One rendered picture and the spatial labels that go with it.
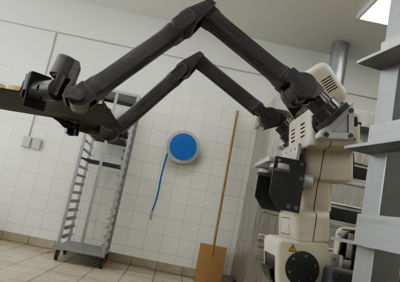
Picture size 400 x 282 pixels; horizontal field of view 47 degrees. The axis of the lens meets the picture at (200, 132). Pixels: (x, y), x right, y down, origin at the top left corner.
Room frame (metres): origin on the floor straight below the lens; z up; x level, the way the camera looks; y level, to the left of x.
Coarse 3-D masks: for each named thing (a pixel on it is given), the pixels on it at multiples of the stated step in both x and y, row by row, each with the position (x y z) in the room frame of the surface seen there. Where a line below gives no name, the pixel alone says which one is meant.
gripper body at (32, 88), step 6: (30, 72) 1.24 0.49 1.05; (36, 72) 1.25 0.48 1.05; (30, 78) 1.24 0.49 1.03; (36, 78) 1.25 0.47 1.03; (42, 78) 1.27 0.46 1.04; (48, 78) 1.28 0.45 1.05; (30, 84) 1.24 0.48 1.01; (36, 84) 1.22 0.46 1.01; (30, 90) 1.23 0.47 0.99; (36, 90) 1.21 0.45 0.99; (24, 96) 1.24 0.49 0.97; (30, 96) 1.25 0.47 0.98; (36, 96) 1.22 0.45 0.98; (24, 102) 1.24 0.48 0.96; (30, 102) 1.25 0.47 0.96; (36, 102) 1.27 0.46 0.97; (42, 102) 1.28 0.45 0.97; (36, 108) 1.27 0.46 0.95; (42, 108) 1.28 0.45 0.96
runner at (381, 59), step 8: (392, 40) 0.44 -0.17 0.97; (384, 48) 0.41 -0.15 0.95; (392, 48) 0.40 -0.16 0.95; (368, 56) 0.43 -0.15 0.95; (376, 56) 0.42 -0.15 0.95; (384, 56) 0.42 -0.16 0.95; (392, 56) 0.41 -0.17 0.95; (360, 64) 0.45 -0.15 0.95; (368, 64) 0.45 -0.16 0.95; (376, 64) 0.44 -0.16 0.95; (384, 64) 0.44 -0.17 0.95; (392, 64) 0.43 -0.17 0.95
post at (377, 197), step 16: (384, 80) 0.45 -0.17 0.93; (384, 96) 0.44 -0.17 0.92; (384, 112) 0.44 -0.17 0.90; (368, 160) 0.46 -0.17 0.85; (384, 160) 0.43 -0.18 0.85; (368, 176) 0.45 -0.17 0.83; (384, 176) 0.43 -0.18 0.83; (368, 192) 0.45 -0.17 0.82; (384, 192) 0.43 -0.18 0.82; (368, 208) 0.44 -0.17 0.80; (384, 208) 0.43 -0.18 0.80; (368, 256) 0.43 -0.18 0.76; (384, 256) 0.43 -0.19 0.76; (368, 272) 0.43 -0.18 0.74; (384, 272) 0.43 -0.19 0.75
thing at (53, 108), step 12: (0, 96) 1.44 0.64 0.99; (12, 96) 1.40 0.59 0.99; (0, 108) 1.69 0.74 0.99; (12, 108) 1.64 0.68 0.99; (24, 108) 1.60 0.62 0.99; (48, 108) 1.52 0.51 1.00; (60, 108) 1.48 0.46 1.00; (96, 108) 1.38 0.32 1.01; (108, 108) 1.42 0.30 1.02; (72, 120) 1.70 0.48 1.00; (84, 120) 1.66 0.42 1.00; (96, 120) 1.61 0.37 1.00; (108, 120) 1.57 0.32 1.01
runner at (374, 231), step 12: (360, 216) 0.45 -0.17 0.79; (372, 216) 0.43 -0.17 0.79; (384, 216) 0.42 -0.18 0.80; (360, 228) 0.45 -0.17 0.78; (372, 228) 0.43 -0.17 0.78; (384, 228) 0.41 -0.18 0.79; (396, 228) 0.40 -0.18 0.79; (336, 240) 0.44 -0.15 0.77; (348, 240) 0.42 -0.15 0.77; (360, 240) 0.45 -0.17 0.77; (372, 240) 0.43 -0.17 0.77; (384, 240) 0.41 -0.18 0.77; (396, 240) 0.39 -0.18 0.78; (396, 252) 0.36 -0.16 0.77
